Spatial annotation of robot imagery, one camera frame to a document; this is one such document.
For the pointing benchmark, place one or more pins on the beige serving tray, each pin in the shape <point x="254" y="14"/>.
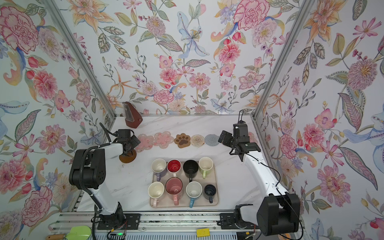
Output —
<point x="166" y="202"/>

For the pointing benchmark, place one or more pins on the black mug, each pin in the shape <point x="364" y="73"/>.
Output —
<point x="190" y="168"/>

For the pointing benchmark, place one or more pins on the brown paw print coaster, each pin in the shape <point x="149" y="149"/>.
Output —
<point x="182" y="140"/>

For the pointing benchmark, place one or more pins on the small dark navy mug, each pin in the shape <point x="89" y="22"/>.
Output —
<point x="209" y="192"/>

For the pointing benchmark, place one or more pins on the pink flower coaster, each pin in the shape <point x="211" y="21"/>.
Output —
<point x="146" y="143"/>
<point x="163" y="139"/>
<point x="253" y="139"/>

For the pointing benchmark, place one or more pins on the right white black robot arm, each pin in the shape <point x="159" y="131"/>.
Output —
<point x="278" y="211"/>

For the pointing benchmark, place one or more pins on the grey-blue woven round coaster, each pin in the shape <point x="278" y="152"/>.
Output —
<point x="212" y="140"/>

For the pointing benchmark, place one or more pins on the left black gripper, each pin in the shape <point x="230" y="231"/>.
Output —
<point x="134" y="144"/>

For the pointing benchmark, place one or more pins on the cream mug pink handle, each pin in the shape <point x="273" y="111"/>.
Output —
<point x="156" y="192"/>

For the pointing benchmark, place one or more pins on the white multicolour zigzag coaster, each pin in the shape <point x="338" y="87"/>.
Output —
<point x="197" y="141"/>

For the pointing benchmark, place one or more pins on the red mug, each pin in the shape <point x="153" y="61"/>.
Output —
<point x="174" y="168"/>

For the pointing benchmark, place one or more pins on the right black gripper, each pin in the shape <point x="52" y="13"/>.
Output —
<point x="229" y="136"/>

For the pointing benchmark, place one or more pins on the purple mug white inside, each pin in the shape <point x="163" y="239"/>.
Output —
<point x="159" y="169"/>

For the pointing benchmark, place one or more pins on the green spatula wooden handle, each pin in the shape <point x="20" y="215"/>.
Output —
<point x="76" y="233"/>

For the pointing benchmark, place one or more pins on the light green mug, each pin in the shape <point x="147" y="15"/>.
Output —
<point x="206" y="165"/>

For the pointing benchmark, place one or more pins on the blue mug white inside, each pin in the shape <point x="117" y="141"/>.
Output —
<point x="194" y="191"/>

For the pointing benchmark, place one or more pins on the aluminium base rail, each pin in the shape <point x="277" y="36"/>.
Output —
<point x="161" y="225"/>

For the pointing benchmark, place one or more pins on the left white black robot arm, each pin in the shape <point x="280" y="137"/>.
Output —
<point x="88" y="173"/>

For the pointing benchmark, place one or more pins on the yellow sticky label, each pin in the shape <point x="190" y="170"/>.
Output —
<point x="201" y="233"/>

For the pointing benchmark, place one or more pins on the brown round cork coaster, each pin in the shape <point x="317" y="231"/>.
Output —
<point x="128" y="157"/>

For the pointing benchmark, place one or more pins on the brown wooden metronome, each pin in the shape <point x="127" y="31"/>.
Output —
<point x="132" y="117"/>

